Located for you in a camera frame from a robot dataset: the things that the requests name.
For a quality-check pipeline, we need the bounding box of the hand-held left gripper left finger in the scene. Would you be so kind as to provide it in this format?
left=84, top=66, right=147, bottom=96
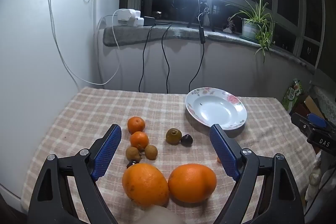
left=28, top=124, right=122, bottom=224

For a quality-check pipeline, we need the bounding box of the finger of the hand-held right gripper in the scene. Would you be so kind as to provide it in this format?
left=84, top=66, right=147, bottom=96
left=291, top=112, right=316, bottom=136
left=307, top=113, right=330, bottom=129

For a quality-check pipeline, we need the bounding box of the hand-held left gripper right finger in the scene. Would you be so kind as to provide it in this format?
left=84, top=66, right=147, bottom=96
left=209, top=124, right=305, bottom=224

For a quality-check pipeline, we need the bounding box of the white floral plate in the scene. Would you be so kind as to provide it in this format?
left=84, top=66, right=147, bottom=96
left=185, top=87, right=247, bottom=130

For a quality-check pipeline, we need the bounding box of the brown longan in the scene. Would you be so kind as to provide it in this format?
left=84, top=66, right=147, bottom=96
left=144, top=144, right=158, bottom=161
left=125, top=147, right=142, bottom=163

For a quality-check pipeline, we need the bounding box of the large orange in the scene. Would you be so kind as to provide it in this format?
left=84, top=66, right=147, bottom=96
left=168, top=164, right=217, bottom=203
left=122, top=163, right=169, bottom=207

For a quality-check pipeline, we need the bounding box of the cardboard box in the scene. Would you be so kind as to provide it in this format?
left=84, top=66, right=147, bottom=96
left=302, top=95, right=324, bottom=119

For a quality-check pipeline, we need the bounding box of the green printed package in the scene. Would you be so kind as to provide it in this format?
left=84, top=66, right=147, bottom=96
left=282, top=79, right=305, bottom=111

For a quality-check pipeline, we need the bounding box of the small tangerine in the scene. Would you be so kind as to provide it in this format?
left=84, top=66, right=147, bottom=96
left=127, top=116, right=146, bottom=134
left=130, top=131, right=149, bottom=150

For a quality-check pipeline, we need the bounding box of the dark purple plum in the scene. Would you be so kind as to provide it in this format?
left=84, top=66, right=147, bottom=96
left=180, top=134, right=193, bottom=147

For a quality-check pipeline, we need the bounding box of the pink checked tablecloth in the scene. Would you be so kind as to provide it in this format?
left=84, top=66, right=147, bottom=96
left=21, top=86, right=317, bottom=224

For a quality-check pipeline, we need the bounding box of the green-brown round fruit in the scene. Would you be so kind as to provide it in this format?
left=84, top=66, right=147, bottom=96
left=165, top=128, right=182, bottom=145

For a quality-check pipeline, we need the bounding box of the potted spider plant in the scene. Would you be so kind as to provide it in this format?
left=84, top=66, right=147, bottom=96
left=226, top=0, right=276, bottom=64

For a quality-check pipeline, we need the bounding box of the white refrigerator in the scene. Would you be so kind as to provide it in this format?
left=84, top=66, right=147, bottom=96
left=0, top=0, right=95, bottom=206

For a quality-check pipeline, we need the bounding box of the small figurine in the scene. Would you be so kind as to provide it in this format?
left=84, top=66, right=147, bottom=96
left=223, top=16, right=237, bottom=33

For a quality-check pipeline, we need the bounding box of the white power strip with chargers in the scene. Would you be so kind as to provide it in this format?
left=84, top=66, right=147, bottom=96
left=117, top=9, right=145, bottom=28

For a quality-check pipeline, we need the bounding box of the black tripod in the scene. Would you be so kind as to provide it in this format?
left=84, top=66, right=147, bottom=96
left=187, top=0, right=216, bottom=32

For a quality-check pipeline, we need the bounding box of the short white cable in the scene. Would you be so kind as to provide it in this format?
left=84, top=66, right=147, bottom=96
left=112, top=10, right=121, bottom=50

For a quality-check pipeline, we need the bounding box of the black cable with inline controller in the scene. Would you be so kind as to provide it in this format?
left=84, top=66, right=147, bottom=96
left=188, top=0, right=208, bottom=94

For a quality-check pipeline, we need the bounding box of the long white cable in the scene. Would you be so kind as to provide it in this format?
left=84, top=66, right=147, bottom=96
left=49, top=0, right=121, bottom=85

